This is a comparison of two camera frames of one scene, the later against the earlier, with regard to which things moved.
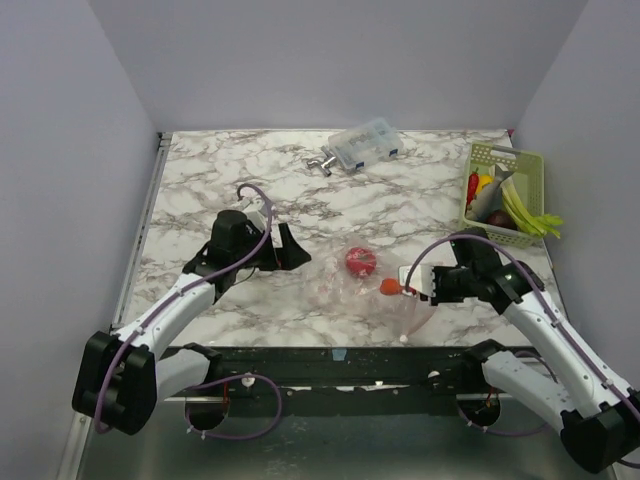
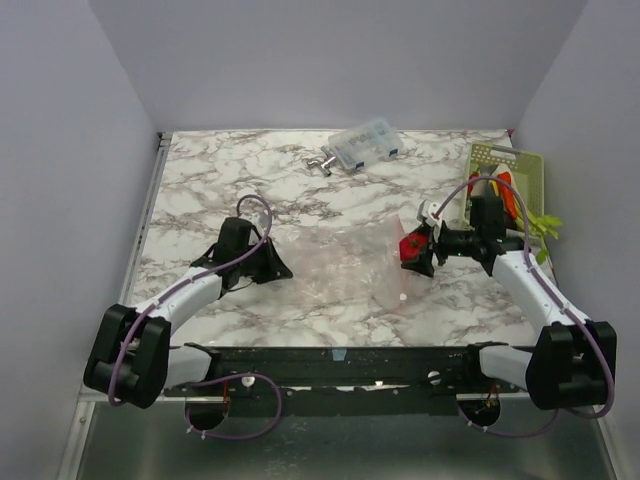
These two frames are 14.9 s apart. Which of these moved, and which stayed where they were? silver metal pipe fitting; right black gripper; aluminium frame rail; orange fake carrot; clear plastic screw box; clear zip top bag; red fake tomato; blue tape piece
Moved: right black gripper; orange fake carrot; clear zip top bag; red fake tomato
Stayed: clear plastic screw box; silver metal pipe fitting; aluminium frame rail; blue tape piece
